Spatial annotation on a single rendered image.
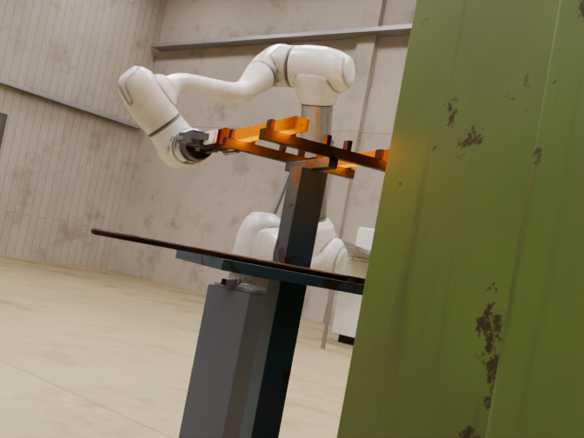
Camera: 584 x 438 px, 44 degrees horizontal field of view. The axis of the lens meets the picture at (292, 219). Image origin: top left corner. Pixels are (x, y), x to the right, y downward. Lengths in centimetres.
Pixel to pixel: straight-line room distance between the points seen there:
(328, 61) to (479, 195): 131
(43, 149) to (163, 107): 1070
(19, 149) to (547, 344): 1184
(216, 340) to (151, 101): 92
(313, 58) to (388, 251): 120
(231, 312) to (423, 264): 143
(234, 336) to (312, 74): 88
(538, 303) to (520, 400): 9
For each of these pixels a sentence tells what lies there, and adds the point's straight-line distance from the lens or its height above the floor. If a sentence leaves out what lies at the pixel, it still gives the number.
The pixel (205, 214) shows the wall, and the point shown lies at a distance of 1197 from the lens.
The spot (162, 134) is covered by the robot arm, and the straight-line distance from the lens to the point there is 192.
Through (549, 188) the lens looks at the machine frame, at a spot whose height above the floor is 84.
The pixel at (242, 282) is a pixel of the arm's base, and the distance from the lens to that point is 245.
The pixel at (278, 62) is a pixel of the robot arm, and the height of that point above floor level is 133.
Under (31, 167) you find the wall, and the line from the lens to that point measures 1249.
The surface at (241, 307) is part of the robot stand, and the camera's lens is 241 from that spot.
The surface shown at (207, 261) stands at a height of 70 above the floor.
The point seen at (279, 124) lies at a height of 97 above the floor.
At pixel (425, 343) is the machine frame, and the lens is 105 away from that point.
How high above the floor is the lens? 72
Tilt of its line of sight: 3 degrees up
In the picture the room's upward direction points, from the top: 11 degrees clockwise
